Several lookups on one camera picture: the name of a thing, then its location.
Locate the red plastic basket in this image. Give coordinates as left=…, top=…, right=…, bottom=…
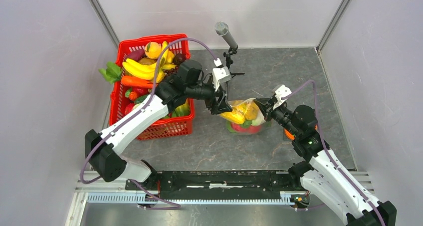
left=108, top=33, right=195, bottom=141

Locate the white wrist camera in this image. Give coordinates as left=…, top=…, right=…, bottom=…
left=272, top=84, right=292, bottom=110
left=212, top=58, right=232, bottom=92

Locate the dark purple plum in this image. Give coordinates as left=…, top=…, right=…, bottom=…
left=173, top=53, right=187, bottom=65

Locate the yellow banana bunch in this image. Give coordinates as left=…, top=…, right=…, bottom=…
left=234, top=101, right=260, bottom=121
left=122, top=41, right=177, bottom=83

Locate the yellow squash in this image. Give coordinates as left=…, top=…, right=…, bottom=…
left=219, top=110, right=246, bottom=125

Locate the purple sweet potato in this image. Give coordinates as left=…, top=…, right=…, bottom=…
left=125, top=48, right=145, bottom=62

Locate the orange tape roll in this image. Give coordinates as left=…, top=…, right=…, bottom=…
left=284, top=129, right=295, bottom=141

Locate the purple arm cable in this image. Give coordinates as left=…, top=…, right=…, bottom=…
left=80, top=37, right=220, bottom=210
left=284, top=79, right=387, bottom=226

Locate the silver microphone on stand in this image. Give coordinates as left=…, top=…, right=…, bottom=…
left=214, top=21, right=238, bottom=70

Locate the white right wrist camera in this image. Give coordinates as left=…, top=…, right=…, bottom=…
left=272, top=84, right=292, bottom=110

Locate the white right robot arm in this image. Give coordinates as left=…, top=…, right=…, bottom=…
left=254, top=97, right=397, bottom=226

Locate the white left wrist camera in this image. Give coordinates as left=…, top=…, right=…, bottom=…
left=212, top=58, right=232, bottom=92

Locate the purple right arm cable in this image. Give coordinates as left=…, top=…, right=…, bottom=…
left=284, top=79, right=387, bottom=226

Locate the green lettuce leaf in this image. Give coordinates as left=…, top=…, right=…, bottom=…
left=98, top=62, right=123, bottom=84

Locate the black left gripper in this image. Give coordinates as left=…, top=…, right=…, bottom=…
left=186, top=78, right=232, bottom=115

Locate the orange toy carrot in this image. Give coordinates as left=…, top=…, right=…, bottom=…
left=120, top=75, right=153, bottom=89

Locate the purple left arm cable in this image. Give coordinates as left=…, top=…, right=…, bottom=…
left=80, top=37, right=220, bottom=210

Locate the red toy apple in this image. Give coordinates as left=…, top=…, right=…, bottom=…
left=228, top=123, right=262, bottom=135

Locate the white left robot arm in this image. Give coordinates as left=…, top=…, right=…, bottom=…
left=85, top=59, right=232, bottom=190

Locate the clear dotted zip bag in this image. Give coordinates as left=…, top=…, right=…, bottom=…
left=219, top=98, right=272, bottom=135

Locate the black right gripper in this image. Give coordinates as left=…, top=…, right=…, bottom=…
left=253, top=97, right=300, bottom=138

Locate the yellow peach with leaf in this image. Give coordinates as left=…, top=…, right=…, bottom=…
left=144, top=41, right=162, bottom=60

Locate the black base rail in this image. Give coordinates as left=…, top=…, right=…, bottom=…
left=140, top=170, right=305, bottom=200

